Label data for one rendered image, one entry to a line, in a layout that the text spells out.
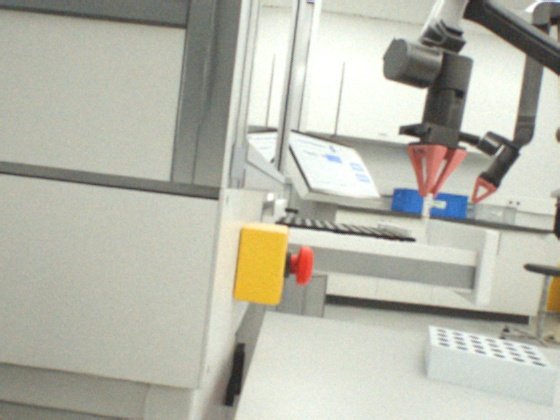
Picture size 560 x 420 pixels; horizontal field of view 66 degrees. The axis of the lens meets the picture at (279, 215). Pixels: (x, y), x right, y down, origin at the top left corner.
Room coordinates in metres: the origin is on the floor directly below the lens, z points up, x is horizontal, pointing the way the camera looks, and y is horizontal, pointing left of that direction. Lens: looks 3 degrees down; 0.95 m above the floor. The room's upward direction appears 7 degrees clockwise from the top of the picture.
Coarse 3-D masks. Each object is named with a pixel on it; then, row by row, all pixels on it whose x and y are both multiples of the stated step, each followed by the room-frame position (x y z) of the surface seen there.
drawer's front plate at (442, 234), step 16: (432, 224) 0.86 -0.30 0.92; (448, 224) 0.77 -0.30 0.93; (432, 240) 0.85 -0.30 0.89; (448, 240) 0.76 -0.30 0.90; (464, 240) 0.69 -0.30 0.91; (480, 240) 0.63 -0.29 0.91; (496, 240) 0.61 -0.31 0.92; (480, 256) 0.62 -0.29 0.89; (480, 272) 0.61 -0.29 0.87; (480, 288) 0.61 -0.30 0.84; (480, 304) 0.61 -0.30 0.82
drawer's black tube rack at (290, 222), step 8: (280, 216) 0.84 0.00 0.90; (280, 224) 0.68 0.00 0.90; (288, 224) 0.68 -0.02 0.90; (296, 224) 0.68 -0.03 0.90; (304, 224) 0.71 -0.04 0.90; (312, 224) 0.73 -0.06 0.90; (320, 224) 0.75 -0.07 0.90; (328, 224) 0.78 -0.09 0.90; (336, 224) 0.81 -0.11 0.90; (344, 224) 0.84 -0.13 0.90; (336, 232) 0.83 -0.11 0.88; (344, 232) 0.68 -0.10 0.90; (352, 232) 0.68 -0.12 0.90; (360, 232) 0.68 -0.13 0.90; (368, 232) 0.68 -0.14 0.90; (376, 232) 0.70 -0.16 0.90; (384, 232) 0.73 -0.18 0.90; (392, 232) 0.75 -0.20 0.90; (392, 240) 0.76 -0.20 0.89; (400, 240) 0.67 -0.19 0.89
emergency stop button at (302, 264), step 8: (304, 248) 0.43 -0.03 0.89; (296, 256) 0.43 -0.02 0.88; (304, 256) 0.42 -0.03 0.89; (312, 256) 0.43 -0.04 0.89; (296, 264) 0.43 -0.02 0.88; (304, 264) 0.42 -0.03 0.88; (312, 264) 0.42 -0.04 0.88; (296, 272) 0.43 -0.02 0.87; (304, 272) 0.42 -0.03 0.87; (296, 280) 0.42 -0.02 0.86; (304, 280) 0.42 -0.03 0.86
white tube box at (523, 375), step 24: (432, 336) 0.51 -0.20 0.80; (456, 336) 0.52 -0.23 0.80; (480, 336) 0.53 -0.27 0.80; (432, 360) 0.47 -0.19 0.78; (456, 360) 0.47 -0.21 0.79; (480, 360) 0.46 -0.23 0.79; (504, 360) 0.45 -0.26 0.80; (528, 360) 0.46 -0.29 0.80; (456, 384) 0.47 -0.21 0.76; (480, 384) 0.46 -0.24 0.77; (504, 384) 0.45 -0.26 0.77; (528, 384) 0.45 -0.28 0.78; (552, 384) 0.44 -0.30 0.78
